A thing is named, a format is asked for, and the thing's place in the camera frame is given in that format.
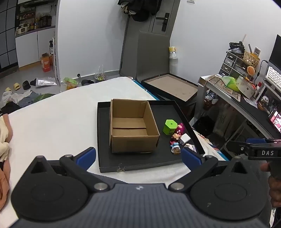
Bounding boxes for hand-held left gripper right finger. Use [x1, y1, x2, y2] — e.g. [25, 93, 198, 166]
[169, 147, 251, 193]

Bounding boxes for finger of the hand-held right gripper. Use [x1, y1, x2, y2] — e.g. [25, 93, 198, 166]
[227, 140, 251, 157]
[245, 138, 281, 145]

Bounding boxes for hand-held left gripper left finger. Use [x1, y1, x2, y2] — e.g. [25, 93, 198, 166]
[30, 147, 110, 193]

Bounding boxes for shallow black tray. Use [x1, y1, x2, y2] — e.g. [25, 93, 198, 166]
[97, 100, 206, 173]

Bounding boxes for cardboard box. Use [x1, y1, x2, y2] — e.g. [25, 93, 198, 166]
[109, 99, 161, 154]

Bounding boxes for person's right hand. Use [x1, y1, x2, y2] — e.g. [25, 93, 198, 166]
[260, 163, 281, 208]

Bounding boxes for small lit screen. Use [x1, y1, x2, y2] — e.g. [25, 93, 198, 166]
[268, 110, 281, 134]

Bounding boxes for beige tote bag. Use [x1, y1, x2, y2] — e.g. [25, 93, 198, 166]
[213, 105, 242, 137]

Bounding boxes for grey desk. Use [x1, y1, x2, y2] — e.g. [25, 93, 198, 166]
[198, 75, 281, 141]

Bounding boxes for black bag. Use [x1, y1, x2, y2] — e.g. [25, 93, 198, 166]
[193, 116, 215, 136]

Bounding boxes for green hexagonal container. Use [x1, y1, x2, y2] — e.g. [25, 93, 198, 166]
[162, 119, 178, 135]

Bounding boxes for white tissue box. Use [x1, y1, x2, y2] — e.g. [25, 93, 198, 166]
[236, 76, 256, 99]

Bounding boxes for green plastic bag on desk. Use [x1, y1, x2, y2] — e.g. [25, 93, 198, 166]
[222, 75, 241, 92]

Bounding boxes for white keyboard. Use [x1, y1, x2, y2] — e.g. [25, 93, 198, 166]
[264, 66, 281, 87]

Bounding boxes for patterned desk mat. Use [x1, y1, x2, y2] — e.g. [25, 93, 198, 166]
[206, 75, 242, 102]

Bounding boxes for black box lid brown inside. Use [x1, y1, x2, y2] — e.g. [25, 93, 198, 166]
[141, 73, 198, 102]

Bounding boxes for green yellow plastic bag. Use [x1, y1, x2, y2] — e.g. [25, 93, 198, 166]
[63, 77, 79, 90]

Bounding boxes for woven basket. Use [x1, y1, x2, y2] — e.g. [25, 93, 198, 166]
[243, 51, 260, 66]

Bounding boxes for grey drawer organizer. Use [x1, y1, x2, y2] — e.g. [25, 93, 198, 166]
[219, 51, 248, 78]

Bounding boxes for cream cloth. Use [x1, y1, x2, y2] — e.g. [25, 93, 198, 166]
[0, 114, 11, 163]

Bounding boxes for clear plastic bag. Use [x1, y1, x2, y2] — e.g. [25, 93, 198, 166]
[94, 65, 107, 81]

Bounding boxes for orange cloth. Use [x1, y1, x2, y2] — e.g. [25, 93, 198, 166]
[0, 159, 11, 210]

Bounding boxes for silver foil bag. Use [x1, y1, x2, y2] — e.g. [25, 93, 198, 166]
[35, 76, 58, 88]

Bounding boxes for black monitor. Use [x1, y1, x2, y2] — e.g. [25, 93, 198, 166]
[269, 34, 281, 71]

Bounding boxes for pile of clothes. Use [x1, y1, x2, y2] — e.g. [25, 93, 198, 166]
[0, 90, 55, 115]

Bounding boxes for black gadget on organizer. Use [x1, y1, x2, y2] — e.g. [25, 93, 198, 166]
[229, 41, 245, 54]

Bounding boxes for white metal rack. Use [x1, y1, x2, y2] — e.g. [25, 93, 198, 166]
[51, 31, 61, 86]

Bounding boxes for orange carton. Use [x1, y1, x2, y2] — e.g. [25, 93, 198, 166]
[41, 53, 53, 72]

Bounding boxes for grey leaning board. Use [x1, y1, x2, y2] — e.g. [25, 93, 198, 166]
[136, 31, 171, 83]

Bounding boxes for grey door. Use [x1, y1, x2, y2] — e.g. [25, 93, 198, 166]
[120, 0, 182, 77]

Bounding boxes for white cabinet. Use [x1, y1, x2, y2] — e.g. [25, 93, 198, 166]
[15, 26, 57, 68]

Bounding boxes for black door lock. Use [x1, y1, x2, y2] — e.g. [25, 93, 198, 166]
[161, 13, 170, 32]

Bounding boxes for cluttered kitchen shelf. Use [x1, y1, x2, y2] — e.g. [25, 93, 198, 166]
[15, 2, 57, 35]

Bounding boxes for dark hanging clothes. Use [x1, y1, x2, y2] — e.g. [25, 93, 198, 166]
[117, 0, 163, 22]

